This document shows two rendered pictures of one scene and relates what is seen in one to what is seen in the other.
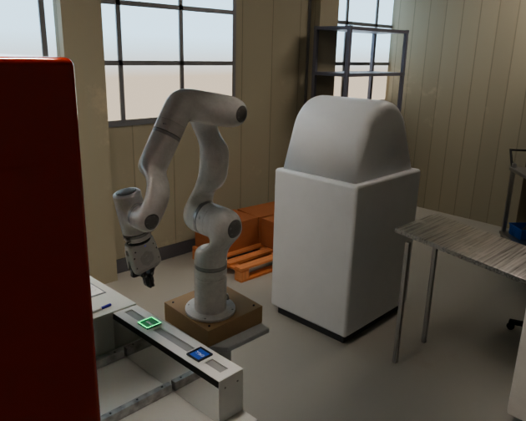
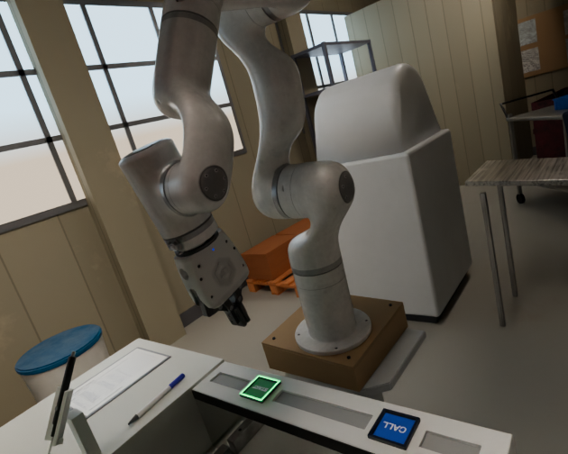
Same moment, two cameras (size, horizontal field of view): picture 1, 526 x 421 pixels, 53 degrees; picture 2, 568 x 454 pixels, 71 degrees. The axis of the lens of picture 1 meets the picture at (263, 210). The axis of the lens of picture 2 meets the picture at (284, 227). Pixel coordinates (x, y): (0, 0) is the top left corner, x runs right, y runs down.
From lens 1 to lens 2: 1.05 m
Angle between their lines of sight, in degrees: 3
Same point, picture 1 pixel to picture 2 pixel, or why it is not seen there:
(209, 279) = (325, 284)
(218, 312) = (350, 331)
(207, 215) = (296, 180)
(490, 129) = (465, 102)
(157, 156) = (184, 63)
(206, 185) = (279, 130)
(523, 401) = not seen: outside the picture
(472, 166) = (460, 139)
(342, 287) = (421, 266)
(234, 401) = not seen: outside the picture
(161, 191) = (215, 117)
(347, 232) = (410, 205)
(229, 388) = not seen: outside the picture
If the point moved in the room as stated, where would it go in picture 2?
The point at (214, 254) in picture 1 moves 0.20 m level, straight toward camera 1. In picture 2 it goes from (323, 240) to (357, 268)
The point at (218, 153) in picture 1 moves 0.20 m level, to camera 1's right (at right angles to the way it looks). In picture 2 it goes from (284, 67) to (382, 40)
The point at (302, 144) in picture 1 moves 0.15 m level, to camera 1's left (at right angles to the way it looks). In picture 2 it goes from (330, 135) to (306, 141)
